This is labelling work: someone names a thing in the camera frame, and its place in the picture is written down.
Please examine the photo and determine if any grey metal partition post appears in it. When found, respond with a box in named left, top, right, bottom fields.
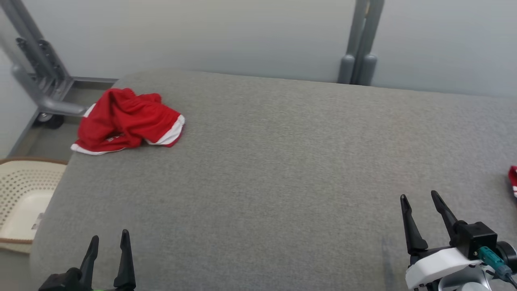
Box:
left=337, top=0, right=385, bottom=86

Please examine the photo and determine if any black caster wheel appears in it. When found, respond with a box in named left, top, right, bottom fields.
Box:
left=34, top=112, right=65, bottom=130

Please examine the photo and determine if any teal plug camera cable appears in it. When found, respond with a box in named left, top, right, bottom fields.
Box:
left=478, top=247, right=517, bottom=288

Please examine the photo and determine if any cream perforated laundry basket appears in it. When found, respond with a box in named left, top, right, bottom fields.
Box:
left=0, top=157, right=68, bottom=254

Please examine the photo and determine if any red garment with white hem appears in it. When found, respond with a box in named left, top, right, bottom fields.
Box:
left=71, top=88, right=186, bottom=156

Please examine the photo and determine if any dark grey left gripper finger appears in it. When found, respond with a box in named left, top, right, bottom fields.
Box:
left=79, top=236, right=100, bottom=290
left=114, top=229, right=136, bottom=290

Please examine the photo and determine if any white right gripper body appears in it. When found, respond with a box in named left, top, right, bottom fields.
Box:
left=405, top=247, right=484, bottom=291

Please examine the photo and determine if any grey metal frame with brackets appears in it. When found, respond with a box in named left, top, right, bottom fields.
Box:
left=0, top=0, right=118, bottom=118

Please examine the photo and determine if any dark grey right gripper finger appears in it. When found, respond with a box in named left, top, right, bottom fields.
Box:
left=400, top=194, right=429, bottom=255
left=430, top=190, right=465, bottom=245

